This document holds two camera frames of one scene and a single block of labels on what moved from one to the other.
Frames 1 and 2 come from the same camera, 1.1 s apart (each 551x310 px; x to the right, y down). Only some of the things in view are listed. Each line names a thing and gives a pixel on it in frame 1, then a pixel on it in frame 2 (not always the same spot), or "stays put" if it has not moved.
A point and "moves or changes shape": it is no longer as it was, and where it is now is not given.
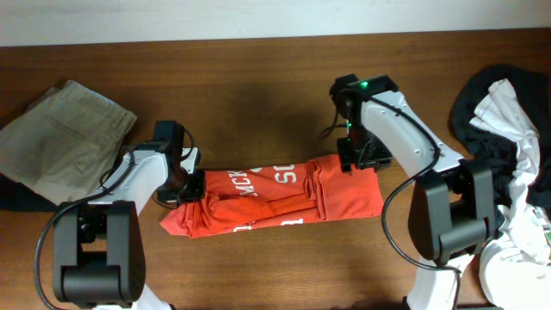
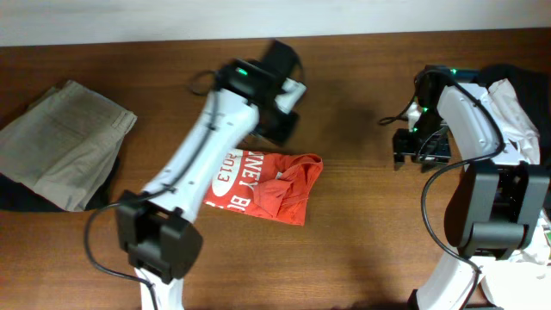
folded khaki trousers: (65, 145) stays put
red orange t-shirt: (308, 191) moves or changes shape
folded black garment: (16, 196) stays put
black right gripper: (380, 157) to (405, 146)
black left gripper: (198, 191) to (286, 142)
